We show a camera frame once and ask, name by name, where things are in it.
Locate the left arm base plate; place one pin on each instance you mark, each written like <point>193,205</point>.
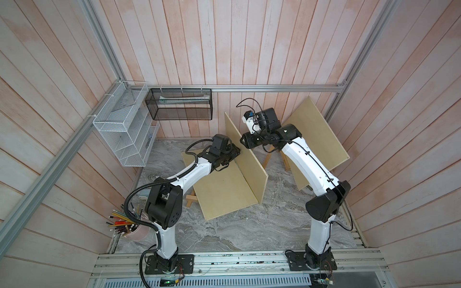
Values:
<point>157,265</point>

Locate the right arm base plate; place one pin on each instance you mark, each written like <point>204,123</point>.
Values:
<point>302,261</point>

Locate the black wire mesh basket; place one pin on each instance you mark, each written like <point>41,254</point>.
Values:
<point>168,104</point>

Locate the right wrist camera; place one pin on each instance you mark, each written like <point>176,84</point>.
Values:
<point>249,118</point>

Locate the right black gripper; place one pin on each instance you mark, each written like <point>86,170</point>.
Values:
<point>247,140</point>

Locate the wooden easel under boards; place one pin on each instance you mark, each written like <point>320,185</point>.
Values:
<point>191,198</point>

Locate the pink cup of pencils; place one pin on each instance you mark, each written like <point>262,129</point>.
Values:
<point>119,223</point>

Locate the aluminium front rail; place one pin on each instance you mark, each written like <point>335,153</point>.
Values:
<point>349,268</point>

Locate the plywood board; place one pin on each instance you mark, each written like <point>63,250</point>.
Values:
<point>221,193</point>
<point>251,168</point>
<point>318,135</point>

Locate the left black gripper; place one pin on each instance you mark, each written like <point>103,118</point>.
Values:
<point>234,150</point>

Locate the white wire mesh shelf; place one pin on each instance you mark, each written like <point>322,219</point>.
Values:
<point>125,123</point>

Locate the horizontal aluminium wall profile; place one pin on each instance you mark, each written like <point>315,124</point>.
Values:
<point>335,88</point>

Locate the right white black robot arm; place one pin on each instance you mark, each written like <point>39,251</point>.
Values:
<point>329,192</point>

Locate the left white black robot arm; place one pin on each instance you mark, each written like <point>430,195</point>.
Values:
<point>164,203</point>

